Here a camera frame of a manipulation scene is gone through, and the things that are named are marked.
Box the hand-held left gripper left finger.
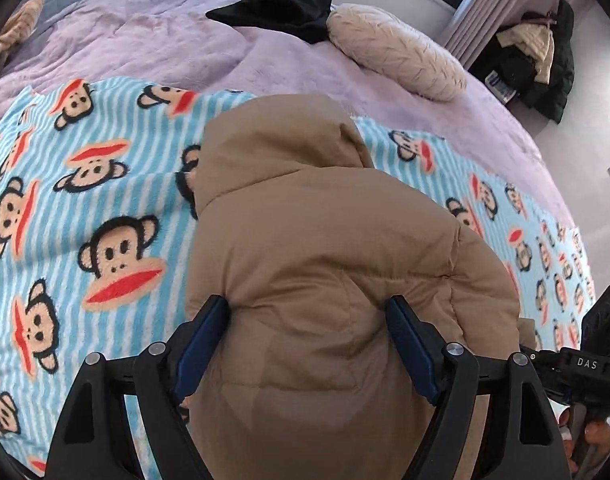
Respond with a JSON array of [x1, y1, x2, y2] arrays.
[[44, 294, 232, 480]]

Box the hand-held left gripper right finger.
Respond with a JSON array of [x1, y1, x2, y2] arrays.
[[386, 294, 574, 480]]

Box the tan hooded puffer jacket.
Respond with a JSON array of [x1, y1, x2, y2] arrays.
[[177, 92, 536, 480]]

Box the black clothes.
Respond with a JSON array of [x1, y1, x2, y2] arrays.
[[205, 0, 335, 45]]

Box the person's right hand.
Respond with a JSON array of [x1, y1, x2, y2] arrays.
[[559, 406, 610, 476]]

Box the striped monkey print blanket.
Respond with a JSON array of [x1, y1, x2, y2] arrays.
[[0, 77, 602, 478]]

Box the black garment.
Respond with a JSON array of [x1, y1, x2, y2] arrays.
[[471, 35, 538, 107]]

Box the cream textured pillow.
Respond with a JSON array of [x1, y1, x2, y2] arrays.
[[326, 2, 470, 102]]

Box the dark green jacket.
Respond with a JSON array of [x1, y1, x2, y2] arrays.
[[529, 0, 576, 125]]

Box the lilac bed cover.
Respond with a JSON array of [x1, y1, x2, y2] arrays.
[[0, 0, 582, 233]]

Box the pleated lilac curtain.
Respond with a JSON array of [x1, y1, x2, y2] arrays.
[[439, 0, 532, 72]]

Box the cream puffer jacket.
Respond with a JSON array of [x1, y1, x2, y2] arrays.
[[495, 21, 556, 87]]

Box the tan plush cloth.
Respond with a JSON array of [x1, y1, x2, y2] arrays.
[[0, 0, 47, 77]]

